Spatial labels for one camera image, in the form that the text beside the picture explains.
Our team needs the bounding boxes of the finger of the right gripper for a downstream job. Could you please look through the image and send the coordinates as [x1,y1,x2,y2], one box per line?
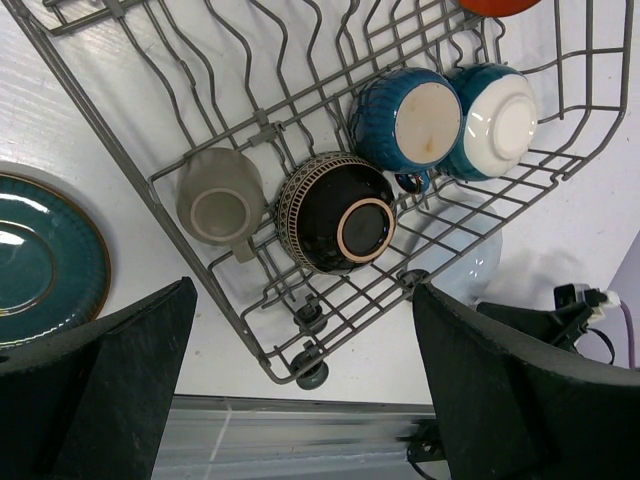
[477,302,585,352]

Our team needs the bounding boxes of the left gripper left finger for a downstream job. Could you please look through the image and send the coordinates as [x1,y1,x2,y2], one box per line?
[1,277,197,479]

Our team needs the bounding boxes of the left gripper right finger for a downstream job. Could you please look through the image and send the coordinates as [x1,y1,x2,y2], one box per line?
[412,284,639,479]

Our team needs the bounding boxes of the dark teal ceramic plate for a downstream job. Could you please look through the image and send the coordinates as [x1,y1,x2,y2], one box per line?
[1,172,111,349]

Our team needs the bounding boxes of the light blue glass plate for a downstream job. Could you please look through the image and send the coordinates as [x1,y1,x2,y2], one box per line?
[403,196,503,306]

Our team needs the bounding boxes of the teal and white bowl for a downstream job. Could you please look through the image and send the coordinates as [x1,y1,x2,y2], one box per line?
[436,63,538,181]

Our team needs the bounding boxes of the grey ceramic cup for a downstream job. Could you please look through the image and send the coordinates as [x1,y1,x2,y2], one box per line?
[176,148,265,263]

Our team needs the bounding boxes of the brown patterned bowl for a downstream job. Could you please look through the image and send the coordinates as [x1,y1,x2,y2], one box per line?
[275,151,396,275]

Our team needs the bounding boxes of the dark blue mug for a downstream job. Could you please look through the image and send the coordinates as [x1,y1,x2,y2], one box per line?
[348,67,462,194]

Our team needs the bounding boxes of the orange small plate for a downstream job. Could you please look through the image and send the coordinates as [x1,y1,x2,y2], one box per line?
[457,0,540,18]

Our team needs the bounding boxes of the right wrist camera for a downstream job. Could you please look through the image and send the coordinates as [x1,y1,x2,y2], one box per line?
[553,283,621,309]

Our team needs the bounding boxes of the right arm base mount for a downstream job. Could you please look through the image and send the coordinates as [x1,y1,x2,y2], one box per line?
[396,419,446,480]

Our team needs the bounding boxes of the aluminium mounting rail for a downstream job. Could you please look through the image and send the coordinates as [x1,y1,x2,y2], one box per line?
[152,395,435,479]

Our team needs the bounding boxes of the grey wire dish rack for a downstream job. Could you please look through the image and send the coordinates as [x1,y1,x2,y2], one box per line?
[6,1,639,389]

